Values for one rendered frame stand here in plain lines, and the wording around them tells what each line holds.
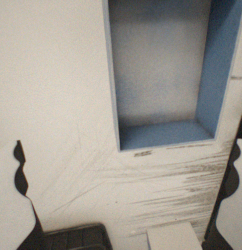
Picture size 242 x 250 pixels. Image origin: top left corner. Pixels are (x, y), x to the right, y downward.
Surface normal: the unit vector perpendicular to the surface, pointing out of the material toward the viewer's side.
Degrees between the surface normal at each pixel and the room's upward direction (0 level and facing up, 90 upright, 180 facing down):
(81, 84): 0
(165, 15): 0
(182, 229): 90
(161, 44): 0
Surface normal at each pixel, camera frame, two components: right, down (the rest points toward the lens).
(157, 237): -0.10, -0.86
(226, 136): 0.11, 0.48
